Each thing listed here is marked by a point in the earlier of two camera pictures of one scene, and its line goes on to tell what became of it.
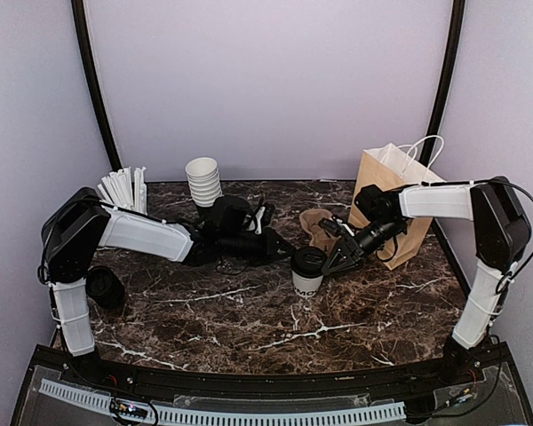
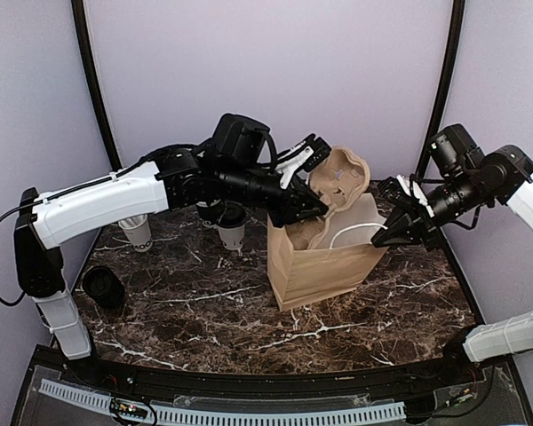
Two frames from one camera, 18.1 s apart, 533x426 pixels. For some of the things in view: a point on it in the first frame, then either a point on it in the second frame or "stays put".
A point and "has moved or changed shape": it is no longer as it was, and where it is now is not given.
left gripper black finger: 278,248 → 306,203
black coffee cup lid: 309,262 has moved or changed shape
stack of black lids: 104,286 stays put
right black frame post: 447,82 stays put
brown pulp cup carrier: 311,219 has moved or changed shape
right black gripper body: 377,239 → 467,192
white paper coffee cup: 306,287 has moved or changed shape
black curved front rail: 67,366 stays put
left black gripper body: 234,248 → 239,185
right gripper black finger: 343,256 → 401,228
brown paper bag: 397,166 → 338,264
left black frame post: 91,65 stays put
